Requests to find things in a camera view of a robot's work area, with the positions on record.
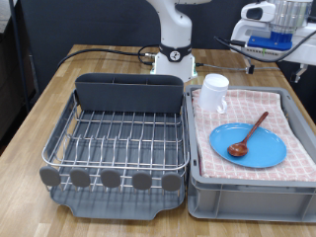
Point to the blue plate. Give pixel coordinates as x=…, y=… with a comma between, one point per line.
x=263, y=151

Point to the pink checked cloth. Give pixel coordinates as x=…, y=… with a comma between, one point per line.
x=256, y=102

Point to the white mug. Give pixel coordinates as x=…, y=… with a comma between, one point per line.
x=212, y=92

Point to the dark grey utensil holder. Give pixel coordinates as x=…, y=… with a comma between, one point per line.
x=131, y=97

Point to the grey plastic drain tray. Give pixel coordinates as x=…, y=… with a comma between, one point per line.
x=115, y=207

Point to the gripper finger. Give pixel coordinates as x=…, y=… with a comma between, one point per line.
x=251, y=69
x=299, y=72

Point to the dark side cabinet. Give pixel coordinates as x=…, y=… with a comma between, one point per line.
x=10, y=82

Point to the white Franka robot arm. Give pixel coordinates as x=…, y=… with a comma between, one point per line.
x=174, y=29

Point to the grey plastic crate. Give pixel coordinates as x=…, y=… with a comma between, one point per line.
x=250, y=204

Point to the brown wooden spoon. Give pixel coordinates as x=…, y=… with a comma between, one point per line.
x=237, y=149

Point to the black metal pole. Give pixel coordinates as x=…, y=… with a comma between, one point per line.
x=17, y=39

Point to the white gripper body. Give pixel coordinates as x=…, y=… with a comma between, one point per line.
x=242, y=29

